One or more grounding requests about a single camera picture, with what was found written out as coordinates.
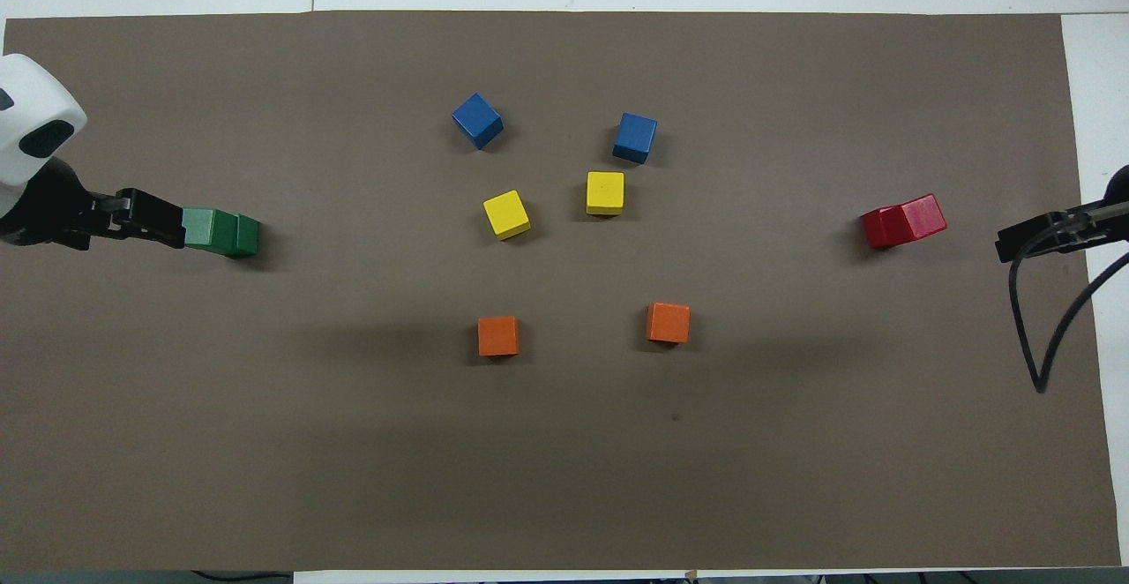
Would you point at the yellow wooden cube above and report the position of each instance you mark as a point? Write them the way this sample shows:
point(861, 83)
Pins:
point(605, 193)
point(507, 215)

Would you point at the orange wooden cube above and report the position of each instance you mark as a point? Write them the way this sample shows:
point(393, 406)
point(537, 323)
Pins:
point(668, 323)
point(498, 337)

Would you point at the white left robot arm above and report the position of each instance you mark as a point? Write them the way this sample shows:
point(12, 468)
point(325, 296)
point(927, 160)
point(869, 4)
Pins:
point(26, 108)

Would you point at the blue wooden cube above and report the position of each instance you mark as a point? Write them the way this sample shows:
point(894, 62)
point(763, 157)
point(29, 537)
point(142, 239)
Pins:
point(477, 121)
point(635, 138)

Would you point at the red wooden cube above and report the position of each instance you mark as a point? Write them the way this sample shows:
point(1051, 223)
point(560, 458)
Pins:
point(924, 218)
point(871, 229)

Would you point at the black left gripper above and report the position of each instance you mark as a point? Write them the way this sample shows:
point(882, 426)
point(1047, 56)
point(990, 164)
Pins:
point(48, 209)

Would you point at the brown paper table mat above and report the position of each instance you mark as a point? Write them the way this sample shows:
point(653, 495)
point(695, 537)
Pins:
point(564, 478)

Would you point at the green wooden cube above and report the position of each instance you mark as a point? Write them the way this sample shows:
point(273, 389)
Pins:
point(249, 238)
point(198, 228)

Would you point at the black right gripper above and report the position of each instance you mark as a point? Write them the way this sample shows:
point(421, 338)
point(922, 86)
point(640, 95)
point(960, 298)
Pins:
point(1120, 196)

